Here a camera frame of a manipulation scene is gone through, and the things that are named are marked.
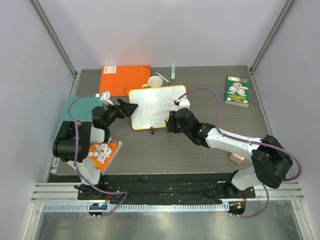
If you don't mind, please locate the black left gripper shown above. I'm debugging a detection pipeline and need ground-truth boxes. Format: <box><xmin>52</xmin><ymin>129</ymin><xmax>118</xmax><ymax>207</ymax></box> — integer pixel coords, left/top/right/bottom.
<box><xmin>103</xmin><ymin>98</ymin><xmax>138</xmax><ymax>128</ymax></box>

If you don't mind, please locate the yellow-framed whiteboard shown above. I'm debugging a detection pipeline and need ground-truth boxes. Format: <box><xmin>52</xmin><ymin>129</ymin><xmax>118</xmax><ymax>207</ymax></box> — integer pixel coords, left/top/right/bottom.
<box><xmin>128</xmin><ymin>85</ymin><xmax>187</xmax><ymax>131</ymax></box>

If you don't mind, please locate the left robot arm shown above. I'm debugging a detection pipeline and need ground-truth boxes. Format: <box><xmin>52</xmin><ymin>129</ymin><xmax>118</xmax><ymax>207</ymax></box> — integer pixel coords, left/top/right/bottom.
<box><xmin>52</xmin><ymin>98</ymin><xmax>139</xmax><ymax>200</ymax></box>

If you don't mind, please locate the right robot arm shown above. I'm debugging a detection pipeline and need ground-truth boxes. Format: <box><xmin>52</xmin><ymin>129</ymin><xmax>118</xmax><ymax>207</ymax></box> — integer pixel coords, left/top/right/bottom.
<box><xmin>165</xmin><ymin>108</ymin><xmax>293</xmax><ymax>198</ymax></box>

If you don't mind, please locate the blue whiteboard marker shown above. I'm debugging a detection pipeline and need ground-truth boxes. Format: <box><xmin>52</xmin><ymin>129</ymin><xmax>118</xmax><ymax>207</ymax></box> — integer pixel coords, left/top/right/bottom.
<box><xmin>155</xmin><ymin>72</ymin><xmax>171</xmax><ymax>84</ymax></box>

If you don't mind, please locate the orange folder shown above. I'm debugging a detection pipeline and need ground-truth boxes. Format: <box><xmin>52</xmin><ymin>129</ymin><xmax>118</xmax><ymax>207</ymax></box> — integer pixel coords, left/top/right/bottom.
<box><xmin>98</xmin><ymin>65</ymin><xmax>151</xmax><ymax>97</ymax></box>

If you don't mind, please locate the cream paper cup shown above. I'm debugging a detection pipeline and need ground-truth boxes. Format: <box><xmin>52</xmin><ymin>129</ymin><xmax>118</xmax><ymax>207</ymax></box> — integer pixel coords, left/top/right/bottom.
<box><xmin>141</xmin><ymin>75</ymin><xmax>163</xmax><ymax>89</ymax></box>

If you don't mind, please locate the teal folder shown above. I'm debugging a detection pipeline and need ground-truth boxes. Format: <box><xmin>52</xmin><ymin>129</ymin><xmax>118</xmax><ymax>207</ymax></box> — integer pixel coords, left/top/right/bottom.
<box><xmin>53</xmin><ymin>96</ymin><xmax>103</xmax><ymax>142</ymax></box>

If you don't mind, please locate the orange paperback book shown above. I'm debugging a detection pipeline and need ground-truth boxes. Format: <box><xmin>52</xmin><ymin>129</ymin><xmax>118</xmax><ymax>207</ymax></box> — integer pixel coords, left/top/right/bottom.
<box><xmin>88</xmin><ymin>137</ymin><xmax>123</xmax><ymax>175</ymax></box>

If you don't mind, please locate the green highlighter pen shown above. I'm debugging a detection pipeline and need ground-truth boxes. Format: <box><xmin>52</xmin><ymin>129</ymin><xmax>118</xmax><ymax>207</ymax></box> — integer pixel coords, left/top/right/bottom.
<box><xmin>170</xmin><ymin>65</ymin><xmax>176</xmax><ymax>80</ymax></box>

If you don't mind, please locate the green paperback book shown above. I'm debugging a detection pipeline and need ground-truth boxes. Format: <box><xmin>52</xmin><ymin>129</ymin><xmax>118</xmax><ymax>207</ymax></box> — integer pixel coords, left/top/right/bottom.
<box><xmin>224</xmin><ymin>76</ymin><xmax>250</xmax><ymax>107</ymax></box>

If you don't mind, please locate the pink eraser block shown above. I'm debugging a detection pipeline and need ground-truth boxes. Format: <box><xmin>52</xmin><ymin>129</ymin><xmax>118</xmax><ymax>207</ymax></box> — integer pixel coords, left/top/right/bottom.
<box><xmin>229</xmin><ymin>153</ymin><xmax>245</xmax><ymax>165</ymax></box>

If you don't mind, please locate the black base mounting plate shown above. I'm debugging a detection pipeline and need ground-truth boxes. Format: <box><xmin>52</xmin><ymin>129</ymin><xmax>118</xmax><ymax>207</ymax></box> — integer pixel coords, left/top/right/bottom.
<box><xmin>75</xmin><ymin>173</ymin><xmax>256</xmax><ymax>205</ymax></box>

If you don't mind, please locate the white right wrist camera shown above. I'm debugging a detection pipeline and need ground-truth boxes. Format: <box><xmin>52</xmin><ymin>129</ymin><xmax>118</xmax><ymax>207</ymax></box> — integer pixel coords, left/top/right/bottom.
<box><xmin>173</xmin><ymin>98</ymin><xmax>191</xmax><ymax>110</ymax></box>

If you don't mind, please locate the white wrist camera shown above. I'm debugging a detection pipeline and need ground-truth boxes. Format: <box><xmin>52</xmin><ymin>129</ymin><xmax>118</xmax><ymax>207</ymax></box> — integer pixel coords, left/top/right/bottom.
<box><xmin>173</xmin><ymin>98</ymin><xmax>191</xmax><ymax>110</ymax></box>
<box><xmin>100</xmin><ymin>91</ymin><xmax>114</xmax><ymax>106</ymax></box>

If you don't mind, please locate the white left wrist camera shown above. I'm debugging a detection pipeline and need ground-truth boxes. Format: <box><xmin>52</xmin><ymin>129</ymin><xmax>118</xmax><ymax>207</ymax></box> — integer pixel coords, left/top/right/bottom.
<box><xmin>100</xmin><ymin>91</ymin><xmax>114</xmax><ymax>106</ymax></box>

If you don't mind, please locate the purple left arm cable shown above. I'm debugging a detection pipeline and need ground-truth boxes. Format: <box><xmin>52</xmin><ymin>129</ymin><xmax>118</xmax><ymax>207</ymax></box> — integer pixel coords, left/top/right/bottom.
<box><xmin>67</xmin><ymin>94</ymin><xmax>129</xmax><ymax>218</ymax></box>

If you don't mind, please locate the perforated metal rail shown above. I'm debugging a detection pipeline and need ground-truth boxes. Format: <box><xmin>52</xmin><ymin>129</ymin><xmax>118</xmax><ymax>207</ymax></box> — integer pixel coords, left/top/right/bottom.
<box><xmin>42</xmin><ymin>202</ymin><xmax>230</xmax><ymax>213</ymax></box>

